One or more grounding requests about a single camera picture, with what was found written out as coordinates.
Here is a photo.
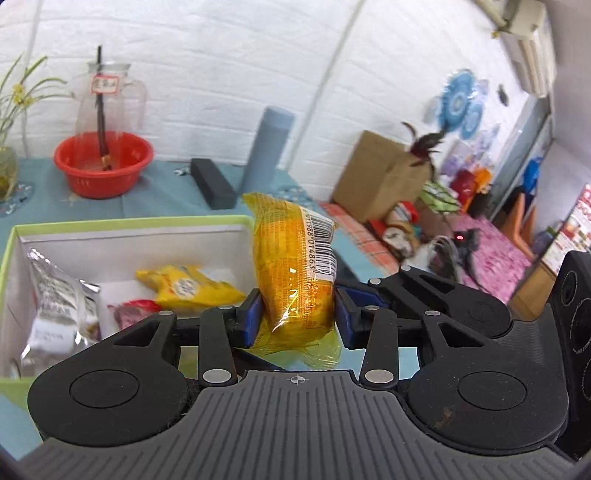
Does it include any colourful printed poster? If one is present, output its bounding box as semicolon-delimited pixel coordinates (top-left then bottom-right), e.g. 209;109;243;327
540;184;591;274

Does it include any red plastic basin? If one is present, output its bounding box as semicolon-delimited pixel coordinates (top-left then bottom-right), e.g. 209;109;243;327
53;131;155;200

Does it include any clear glass pitcher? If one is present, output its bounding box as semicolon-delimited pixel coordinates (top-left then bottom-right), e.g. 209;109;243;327
73;62;148;139

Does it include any red plaid cloth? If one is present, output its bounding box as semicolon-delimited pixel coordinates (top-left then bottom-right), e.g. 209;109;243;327
322;202;400;271

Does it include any grey-blue cylindrical bottle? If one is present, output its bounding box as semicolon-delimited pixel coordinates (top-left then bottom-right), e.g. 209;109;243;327
239;106;295;195

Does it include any red snack packet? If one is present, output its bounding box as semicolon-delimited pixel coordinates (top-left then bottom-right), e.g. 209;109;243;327
107;299;163;331

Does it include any pink floral blanket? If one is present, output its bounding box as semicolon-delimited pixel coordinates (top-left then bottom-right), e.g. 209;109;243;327
438;216;533;306

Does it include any glass vase with green plant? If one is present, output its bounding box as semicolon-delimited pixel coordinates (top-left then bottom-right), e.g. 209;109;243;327
0;54;72;204

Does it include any blue paper wall decoration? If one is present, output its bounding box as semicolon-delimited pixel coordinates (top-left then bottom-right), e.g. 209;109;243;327
433;69;491;140

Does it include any green-rimmed white box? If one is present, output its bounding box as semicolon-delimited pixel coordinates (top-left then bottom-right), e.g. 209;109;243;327
0;215;260;416

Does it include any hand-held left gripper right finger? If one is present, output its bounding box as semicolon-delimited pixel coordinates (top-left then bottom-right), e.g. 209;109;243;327
334;286;468;387

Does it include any silver snack packet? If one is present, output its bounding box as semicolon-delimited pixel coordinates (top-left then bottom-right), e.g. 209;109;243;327
21;247;102;372

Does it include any black rectangular case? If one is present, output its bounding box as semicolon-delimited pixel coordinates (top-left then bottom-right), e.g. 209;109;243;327
190;158;238;210

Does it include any white wall pipe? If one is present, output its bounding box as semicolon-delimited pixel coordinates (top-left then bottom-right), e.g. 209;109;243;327
281;0;368;169

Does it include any dark stirring stick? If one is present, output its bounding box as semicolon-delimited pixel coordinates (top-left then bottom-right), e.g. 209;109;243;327
94;45;114;171

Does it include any dark red leafy plant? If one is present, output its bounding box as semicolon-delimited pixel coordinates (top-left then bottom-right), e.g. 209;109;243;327
401;121;448;169

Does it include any green striped cloth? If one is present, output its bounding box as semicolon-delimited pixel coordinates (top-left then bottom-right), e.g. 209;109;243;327
419;180;459;209

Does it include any black device with red light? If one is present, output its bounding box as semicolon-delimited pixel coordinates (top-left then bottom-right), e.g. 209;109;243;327
452;228;483;252

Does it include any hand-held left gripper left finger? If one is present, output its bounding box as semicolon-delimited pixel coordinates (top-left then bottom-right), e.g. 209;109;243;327
113;288;265;387

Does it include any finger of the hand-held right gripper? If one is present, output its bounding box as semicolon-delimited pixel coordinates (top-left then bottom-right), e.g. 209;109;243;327
341;265;468;324

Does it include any plush toy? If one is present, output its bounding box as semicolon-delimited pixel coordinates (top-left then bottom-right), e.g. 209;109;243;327
381;224;419;261

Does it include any orange-yellow snack packet with barcode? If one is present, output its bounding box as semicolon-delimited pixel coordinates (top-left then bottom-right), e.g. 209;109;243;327
242;191;343;370

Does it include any brown cardboard box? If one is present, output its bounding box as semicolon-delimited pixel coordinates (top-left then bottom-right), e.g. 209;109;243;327
332;130;433;225

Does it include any yellow snack packet blue label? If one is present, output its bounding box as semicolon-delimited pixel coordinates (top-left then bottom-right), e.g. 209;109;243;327
135;264;247;319

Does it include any white air conditioner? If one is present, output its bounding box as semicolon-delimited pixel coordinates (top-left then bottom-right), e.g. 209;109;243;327
475;0;558;97

